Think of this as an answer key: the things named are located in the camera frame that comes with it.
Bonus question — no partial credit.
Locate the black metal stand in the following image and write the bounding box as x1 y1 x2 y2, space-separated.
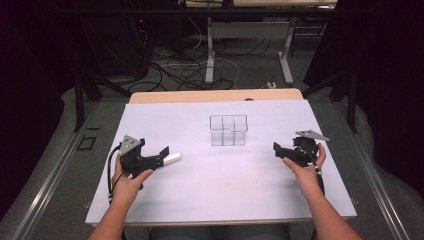
72 64 133 133
300 64 360 135

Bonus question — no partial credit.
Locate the person's right hand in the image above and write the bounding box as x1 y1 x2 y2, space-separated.
282 142 327 195

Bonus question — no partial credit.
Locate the white table mat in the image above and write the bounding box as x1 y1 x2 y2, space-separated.
84 98 358 226

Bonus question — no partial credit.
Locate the white floor cable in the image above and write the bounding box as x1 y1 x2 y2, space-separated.
186 16 242 90

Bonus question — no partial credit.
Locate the metal floor rail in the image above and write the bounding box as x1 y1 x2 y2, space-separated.
10 100 100 240
332 100 412 240

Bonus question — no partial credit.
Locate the tangle of black floor cables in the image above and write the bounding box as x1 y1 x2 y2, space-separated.
127 33 272 93

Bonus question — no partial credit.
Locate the black floor hatch frame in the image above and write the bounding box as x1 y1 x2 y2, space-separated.
76 134 98 152

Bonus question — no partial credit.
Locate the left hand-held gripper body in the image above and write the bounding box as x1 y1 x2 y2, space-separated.
118 134 165 180

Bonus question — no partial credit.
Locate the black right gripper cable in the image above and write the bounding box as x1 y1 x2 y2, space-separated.
308 146 326 198

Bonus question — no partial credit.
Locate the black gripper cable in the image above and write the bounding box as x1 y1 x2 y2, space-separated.
106 144 124 205
308 146 326 198

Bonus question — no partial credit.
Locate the black computer tower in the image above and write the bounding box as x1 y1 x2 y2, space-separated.
94 14 152 78

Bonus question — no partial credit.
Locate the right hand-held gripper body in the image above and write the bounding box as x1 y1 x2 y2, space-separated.
282 129 331 168

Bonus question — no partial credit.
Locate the black horizontal bar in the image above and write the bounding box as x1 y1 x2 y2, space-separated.
54 7 336 16

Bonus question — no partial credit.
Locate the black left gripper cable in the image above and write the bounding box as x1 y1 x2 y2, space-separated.
106 144 124 205

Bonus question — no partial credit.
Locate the white rectangular block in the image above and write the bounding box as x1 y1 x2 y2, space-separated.
162 152 182 166

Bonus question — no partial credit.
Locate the clear plastic compartment box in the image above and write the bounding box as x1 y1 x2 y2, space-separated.
209 114 249 147

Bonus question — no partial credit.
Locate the white-legged desk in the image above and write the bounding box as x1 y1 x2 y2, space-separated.
179 0 338 86

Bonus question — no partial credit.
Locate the person's left hand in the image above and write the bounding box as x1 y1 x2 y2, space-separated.
111 154 155 202

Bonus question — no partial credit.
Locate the wooden table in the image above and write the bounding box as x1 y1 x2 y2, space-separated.
84 87 358 228

